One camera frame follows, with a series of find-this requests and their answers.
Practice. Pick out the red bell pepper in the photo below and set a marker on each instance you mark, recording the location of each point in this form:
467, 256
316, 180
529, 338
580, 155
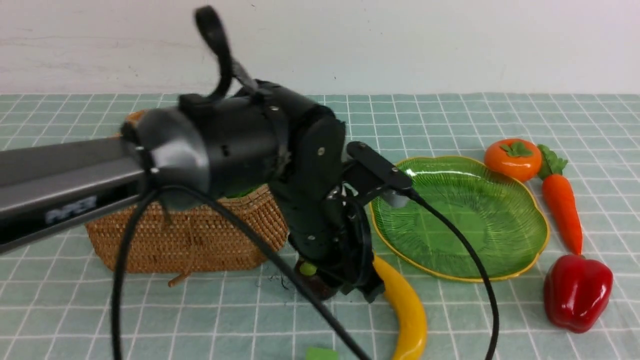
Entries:
576, 292

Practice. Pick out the orange persimmon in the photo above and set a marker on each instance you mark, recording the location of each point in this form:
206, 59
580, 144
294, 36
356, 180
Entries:
514, 157

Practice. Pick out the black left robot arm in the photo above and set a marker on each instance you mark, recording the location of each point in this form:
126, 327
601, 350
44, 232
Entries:
216, 148

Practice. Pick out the yellow banana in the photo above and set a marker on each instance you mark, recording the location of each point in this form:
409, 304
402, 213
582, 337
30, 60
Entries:
412, 337

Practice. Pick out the green leaf-shaped glass plate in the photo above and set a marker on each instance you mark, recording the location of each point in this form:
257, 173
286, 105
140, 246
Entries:
497, 214

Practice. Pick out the orange carrot with green top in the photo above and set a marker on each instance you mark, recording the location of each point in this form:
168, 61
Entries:
558, 194

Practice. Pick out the woven wicker basket green lining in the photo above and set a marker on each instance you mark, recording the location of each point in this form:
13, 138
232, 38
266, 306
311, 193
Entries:
201, 240

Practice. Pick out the green foam cube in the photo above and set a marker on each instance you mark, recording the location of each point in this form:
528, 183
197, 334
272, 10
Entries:
321, 353

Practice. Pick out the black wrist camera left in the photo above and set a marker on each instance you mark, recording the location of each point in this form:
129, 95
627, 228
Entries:
380, 172

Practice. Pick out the green checkered tablecloth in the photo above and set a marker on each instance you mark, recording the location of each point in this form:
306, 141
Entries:
55, 293

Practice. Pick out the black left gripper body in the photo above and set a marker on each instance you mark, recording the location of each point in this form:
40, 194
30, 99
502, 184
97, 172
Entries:
311, 197

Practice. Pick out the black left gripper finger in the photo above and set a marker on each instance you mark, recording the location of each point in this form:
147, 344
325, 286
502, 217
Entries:
329, 280
370, 285

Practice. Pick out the dark purple mangosteen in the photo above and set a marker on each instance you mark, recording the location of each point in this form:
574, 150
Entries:
311, 277

